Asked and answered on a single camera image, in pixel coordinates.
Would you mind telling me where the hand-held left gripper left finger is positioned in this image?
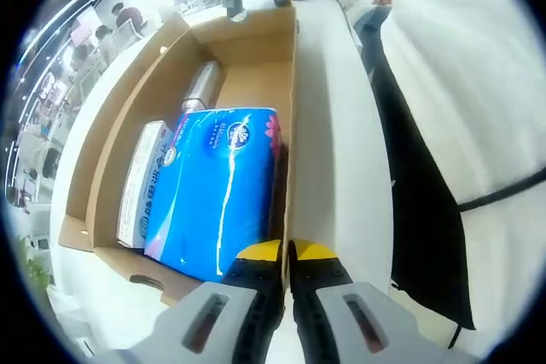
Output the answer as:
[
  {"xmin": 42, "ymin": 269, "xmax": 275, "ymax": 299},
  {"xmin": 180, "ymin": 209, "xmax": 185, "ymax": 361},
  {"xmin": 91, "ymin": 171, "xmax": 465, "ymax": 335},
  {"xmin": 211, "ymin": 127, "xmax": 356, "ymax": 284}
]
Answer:
[{"xmin": 100, "ymin": 240, "xmax": 287, "ymax": 364}]

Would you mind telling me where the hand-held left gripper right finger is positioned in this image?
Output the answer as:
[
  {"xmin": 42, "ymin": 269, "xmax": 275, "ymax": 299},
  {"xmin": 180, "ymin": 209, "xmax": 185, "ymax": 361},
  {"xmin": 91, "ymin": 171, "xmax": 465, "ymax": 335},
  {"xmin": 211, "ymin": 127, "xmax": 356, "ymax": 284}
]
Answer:
[{"xmin": 289, "ymin": 238, "xmax": 483, "ymax": 364}]

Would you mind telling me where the blue tissue pack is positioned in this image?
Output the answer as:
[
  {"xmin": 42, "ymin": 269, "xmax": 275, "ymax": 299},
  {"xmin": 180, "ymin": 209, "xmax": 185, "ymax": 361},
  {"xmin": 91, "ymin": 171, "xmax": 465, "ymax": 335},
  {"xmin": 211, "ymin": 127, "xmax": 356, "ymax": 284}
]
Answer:
[{"xmin": 143, "ymin": 106, "xmax": 281, "ymax": 284}]

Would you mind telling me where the white printed carton box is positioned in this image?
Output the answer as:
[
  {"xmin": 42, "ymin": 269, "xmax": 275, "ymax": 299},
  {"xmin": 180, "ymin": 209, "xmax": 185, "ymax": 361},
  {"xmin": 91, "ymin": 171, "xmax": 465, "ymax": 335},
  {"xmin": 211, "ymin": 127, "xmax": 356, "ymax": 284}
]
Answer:
[{"xmin": 115, "ymin": 119, "xmax": 180, "ymax": 250}]

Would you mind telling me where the brown cardboard shoe box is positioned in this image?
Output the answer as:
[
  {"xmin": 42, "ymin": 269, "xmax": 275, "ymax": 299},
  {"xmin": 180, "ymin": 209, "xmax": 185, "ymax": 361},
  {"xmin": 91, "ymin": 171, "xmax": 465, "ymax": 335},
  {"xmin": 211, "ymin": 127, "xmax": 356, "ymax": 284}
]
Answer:
[{"xmin": 57, "ymin": 5, "xmax": 299, "ymax": 308}]

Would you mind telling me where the green plant in white pot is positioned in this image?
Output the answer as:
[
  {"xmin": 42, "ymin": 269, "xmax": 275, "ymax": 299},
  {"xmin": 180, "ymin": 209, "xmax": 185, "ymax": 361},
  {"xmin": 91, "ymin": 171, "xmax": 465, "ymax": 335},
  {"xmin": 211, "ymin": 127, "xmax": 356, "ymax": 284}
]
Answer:
[{"xmin": 16, "ymin": 234, "xmax": 56, "ymax": 297}]

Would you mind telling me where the person's white and black shirt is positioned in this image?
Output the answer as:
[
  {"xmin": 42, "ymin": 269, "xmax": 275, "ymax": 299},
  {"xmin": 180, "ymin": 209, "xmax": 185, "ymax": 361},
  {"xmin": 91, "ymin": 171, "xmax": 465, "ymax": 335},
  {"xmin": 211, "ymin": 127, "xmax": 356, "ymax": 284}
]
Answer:
[{"xmin": 366, "ymin": 0, "xmax": 546, "ymax": 339}]

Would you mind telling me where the pink monitor screen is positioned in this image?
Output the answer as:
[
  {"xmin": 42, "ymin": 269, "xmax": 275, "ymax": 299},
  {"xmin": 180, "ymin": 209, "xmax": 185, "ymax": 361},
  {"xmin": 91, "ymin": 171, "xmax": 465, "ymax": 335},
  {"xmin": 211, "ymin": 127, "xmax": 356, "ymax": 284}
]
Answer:
[{"xmin": 70, "ymin": 9, "xmax": 102, "ymax": 48}]

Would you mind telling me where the black cable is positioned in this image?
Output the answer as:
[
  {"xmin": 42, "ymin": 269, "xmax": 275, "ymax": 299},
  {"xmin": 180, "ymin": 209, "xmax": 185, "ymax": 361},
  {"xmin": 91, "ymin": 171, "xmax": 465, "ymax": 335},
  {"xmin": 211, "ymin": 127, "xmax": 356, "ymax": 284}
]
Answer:
[{"xmin": 458, "ymin": 170, "xmax": 546, "ymax": 212}]

